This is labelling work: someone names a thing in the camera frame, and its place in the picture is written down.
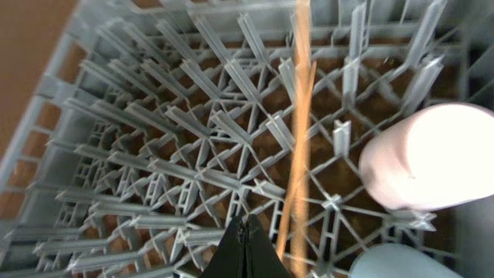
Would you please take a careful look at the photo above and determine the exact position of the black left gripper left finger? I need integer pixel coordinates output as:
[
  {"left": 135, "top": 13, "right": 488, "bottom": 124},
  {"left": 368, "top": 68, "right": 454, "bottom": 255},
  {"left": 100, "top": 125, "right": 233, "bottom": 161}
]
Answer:
[{"left": 200, "top": 216, "right": 246, "bottom": 278}]

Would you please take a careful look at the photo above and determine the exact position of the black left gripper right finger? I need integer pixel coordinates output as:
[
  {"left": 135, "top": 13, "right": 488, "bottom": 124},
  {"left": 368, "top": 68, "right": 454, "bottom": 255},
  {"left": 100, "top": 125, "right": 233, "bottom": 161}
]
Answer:
[{"left": 245, "top": 215, "right": 292, "bottom": 278}]

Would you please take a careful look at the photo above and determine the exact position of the light blue plastic cup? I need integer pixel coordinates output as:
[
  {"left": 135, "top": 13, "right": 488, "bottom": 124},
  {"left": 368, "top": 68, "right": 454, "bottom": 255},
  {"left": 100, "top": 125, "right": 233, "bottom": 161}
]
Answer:
[{"left": 349, "top": 243, "right": 462, "bottom": 278}]

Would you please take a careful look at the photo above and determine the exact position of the wooden chopstick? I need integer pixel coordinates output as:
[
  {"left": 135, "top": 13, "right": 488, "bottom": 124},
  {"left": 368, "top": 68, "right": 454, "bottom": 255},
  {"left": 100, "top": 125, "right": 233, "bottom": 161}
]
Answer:
[
  {"left": 287, "top": 0, "right": 315, "bottom": 277},
  {"left": 276, "top": 62, "right": 316, "bottom": 259}
]

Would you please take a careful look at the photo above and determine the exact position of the pink plastic cup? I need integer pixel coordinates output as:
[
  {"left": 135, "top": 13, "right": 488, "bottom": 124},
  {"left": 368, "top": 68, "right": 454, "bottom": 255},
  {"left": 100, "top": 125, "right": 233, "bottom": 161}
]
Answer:
[{"left": 358, "top": 103, "right": 493, "bottom": 211}]

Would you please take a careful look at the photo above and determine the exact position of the grey dishwasher rack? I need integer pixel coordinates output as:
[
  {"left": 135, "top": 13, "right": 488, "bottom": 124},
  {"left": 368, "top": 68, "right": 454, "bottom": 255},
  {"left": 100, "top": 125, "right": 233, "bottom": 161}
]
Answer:
[{"left": 1, "top": 0, "right": 493, "bottom": 277}]

